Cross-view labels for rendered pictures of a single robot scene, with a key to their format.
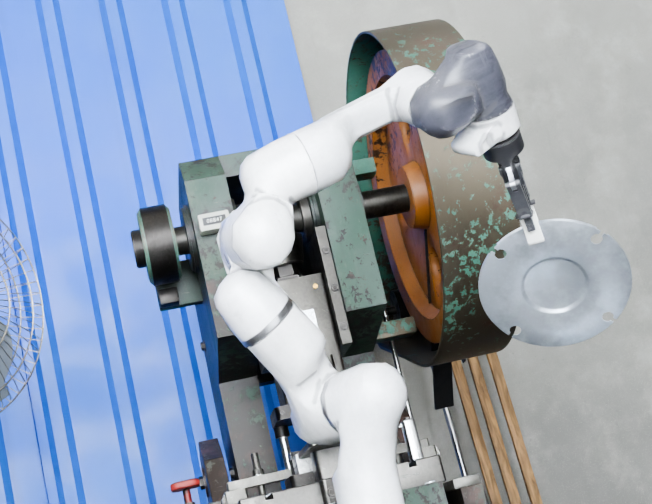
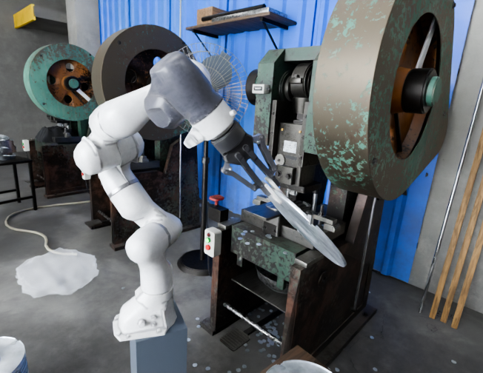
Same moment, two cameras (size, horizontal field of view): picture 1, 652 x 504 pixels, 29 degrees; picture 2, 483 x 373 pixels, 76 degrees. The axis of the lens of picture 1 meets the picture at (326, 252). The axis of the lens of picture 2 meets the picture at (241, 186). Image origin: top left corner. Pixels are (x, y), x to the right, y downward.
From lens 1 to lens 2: 2.12 m
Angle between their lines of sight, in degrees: 60
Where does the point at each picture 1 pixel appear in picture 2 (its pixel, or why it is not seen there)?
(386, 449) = (147, 270)
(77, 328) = not seen: hidden behind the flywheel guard
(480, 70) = (162, 88)
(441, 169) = (321, 102)
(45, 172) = not seen: hidden behind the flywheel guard
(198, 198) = (261, 73)
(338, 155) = (111, 125)
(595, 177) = not seen: outside the picture
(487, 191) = (347, 126)
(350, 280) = (309, 136)
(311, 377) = (141, 219)
